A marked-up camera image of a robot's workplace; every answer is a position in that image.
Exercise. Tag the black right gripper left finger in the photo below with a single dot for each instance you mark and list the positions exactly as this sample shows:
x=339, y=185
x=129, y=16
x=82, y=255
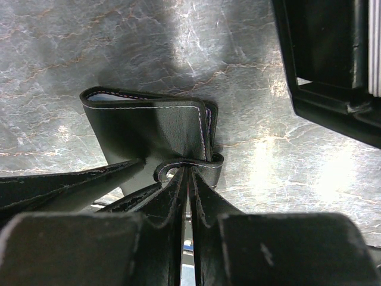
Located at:
x=142, y=246

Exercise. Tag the white credit card stack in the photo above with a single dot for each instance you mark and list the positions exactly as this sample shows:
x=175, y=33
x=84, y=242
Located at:
x=374, y=64

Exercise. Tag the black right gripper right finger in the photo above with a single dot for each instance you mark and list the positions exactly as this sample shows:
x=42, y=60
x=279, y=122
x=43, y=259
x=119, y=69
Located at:
x=235, y=248

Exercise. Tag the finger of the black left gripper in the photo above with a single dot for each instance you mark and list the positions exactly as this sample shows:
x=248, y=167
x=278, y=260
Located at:
x=133, y=201
x=62, y=192

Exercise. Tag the black plastic card tray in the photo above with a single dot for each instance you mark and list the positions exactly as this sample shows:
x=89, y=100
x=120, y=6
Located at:
x=324, y=46

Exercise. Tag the black leather card holder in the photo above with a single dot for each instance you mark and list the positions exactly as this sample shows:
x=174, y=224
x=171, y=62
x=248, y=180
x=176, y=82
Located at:
x=165, y=132

